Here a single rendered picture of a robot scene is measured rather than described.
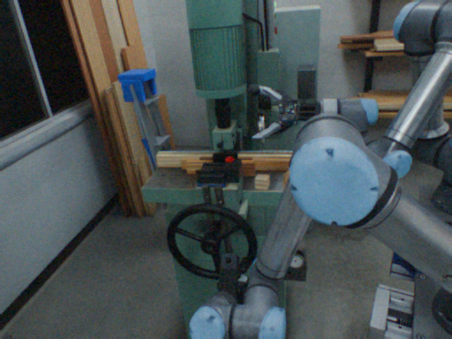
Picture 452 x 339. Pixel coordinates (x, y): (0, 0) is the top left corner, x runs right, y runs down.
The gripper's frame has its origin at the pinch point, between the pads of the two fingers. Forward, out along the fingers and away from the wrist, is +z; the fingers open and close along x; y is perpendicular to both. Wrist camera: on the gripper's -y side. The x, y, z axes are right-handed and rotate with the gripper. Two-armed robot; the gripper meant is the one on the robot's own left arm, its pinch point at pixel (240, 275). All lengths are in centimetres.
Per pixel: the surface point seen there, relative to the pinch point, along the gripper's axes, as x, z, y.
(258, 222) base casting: 2.3, 19.8, -13.6
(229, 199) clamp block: -3.9, 3.7, -22.5
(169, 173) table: -32, 22, -32
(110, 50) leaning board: -121, 118, -126
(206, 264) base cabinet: -20.1, 28.2, 3.9
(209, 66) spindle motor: -9, 0, -65
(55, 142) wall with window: -136, 80, -55
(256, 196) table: 2.7, 14.5, -23.2
